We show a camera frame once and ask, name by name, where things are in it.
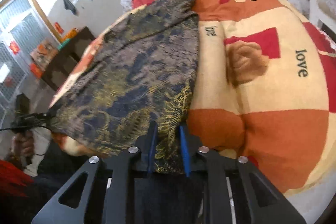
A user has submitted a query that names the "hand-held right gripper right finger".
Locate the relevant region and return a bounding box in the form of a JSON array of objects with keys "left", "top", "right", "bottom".
[{"left": 179, "top": 122, "right": 307, "bottom": 224}]

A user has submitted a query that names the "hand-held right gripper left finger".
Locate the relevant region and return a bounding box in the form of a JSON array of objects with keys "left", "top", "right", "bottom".
[{"left": 31, "top": 121, "right": 158, "bottom": 224}]

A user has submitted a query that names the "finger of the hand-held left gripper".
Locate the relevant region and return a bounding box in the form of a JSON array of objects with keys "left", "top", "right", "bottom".
[{"left": 28, "top": 113, "right": 51, "bottom": 128}]

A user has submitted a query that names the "dark floral patterned garment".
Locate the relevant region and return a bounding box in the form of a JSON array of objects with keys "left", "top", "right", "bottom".
[{"left": 49, "top": 0, "right": 200, "bottom": 175}]

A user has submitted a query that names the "person's left hand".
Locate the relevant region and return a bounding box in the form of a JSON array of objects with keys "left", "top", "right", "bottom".
[{"left": 12, "top": 132, "right": 35, "bottom": 165}]

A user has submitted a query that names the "red cloth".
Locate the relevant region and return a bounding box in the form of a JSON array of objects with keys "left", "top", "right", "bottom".
[{"left": 0, "top": 159, "right": 33, "bottom": 198}]

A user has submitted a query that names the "orange gift box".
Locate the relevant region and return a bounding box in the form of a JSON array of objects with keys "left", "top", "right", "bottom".
[{"left": 30, "top": 39, "right": 59, "bottom": 78}]

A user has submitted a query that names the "dark wooden side table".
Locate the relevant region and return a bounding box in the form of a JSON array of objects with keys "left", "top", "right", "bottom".
[{"left": 41, "top": 27, "right": 96, "bottom": 91}]

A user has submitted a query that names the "green plastic basket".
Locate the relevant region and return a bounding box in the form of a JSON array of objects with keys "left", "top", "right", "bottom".
[{"left": 57, "top": 39, "right": 72, "bottom": 50}]

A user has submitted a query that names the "orange cream printed blanket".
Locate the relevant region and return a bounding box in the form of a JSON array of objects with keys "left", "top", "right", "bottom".
[{"left": 50, "top": 0, "right": 336, "bottom": 197}]

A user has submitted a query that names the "metal window grille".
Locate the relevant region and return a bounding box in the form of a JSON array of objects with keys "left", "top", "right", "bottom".
[{"left": 0, "top": 0, "right": 54, "bottom": 123}]

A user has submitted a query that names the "orange plastic basket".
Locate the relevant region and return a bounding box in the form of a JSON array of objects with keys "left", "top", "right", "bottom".
[{"left": 61, "top": 28, "right": 80, "bottom": 42}]

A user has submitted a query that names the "grey hanging cloth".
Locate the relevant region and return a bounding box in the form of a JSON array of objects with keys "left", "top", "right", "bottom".
[{"left": 61, "top": 0, "right": 78, "bottom": 16}]

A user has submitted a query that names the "wooden door frame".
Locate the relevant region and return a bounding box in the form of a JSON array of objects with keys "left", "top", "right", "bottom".
[{"left": 0, "top": 0, "right": 63, "bottom": 44}]

